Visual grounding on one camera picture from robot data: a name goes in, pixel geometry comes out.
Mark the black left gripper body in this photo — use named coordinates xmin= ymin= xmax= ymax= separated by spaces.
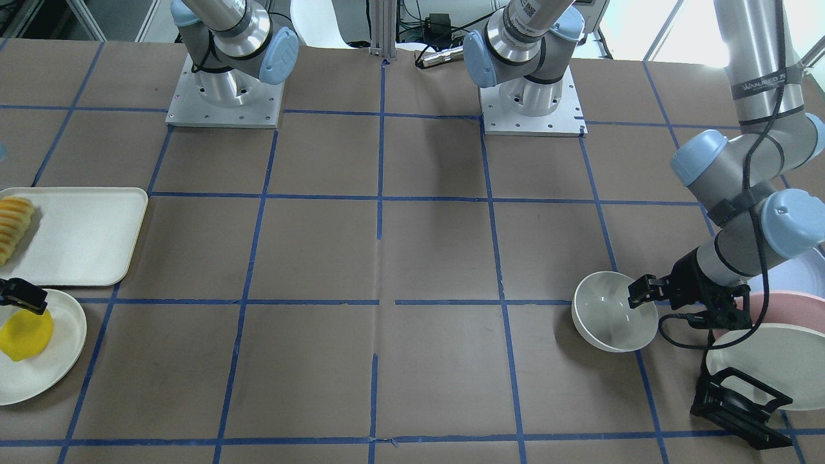
xmin=668 ymin=250 xmax=753 ymax=330

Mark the yellow lemon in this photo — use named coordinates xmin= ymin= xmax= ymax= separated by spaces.
xmin=1 ymin=309 xmax=54 ymax=362

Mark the white bowl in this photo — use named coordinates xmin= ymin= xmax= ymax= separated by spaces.
xmin=571 ymin=271 xmax=658 ymax=353

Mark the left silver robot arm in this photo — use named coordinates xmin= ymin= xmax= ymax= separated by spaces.
xmin=463 ymin=1 xmax=823 ymax=330

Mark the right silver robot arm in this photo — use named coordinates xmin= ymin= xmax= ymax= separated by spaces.
xmin=2 ymin=1 xmax=298 ymax=304

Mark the pink plate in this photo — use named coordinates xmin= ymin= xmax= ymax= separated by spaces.
xmin=711 ymin=291 xmax=824 ymax=340

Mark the cream plate in rack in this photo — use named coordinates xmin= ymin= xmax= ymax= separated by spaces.
xmin=705 ymin=323 xmax=824 ymax=411

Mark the blue plate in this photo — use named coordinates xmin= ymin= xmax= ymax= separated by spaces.
xmin=767 ymin=249 xmax=824 ymax=305

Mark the white rectangular tray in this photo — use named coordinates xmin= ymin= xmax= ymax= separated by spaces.
xmin=1 ymin=187 xmax=148 ymax=287

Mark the white round plate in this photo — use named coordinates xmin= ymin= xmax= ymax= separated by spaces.
xmin=1 ymin=289 xmax=86 ymax=406

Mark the black plate rack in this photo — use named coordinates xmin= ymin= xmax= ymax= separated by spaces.
xmin=690 ymin=366 xmax=793 ymax=451

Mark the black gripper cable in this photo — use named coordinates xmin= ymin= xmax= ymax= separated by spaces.
xmin=657 ymin=0 xmax=790 ymax=351

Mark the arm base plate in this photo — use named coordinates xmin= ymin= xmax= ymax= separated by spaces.
xmin=165 ymin=56 xmax=285 ymax=129
xmin=478 ymin=68 xmax=588 ymax=137

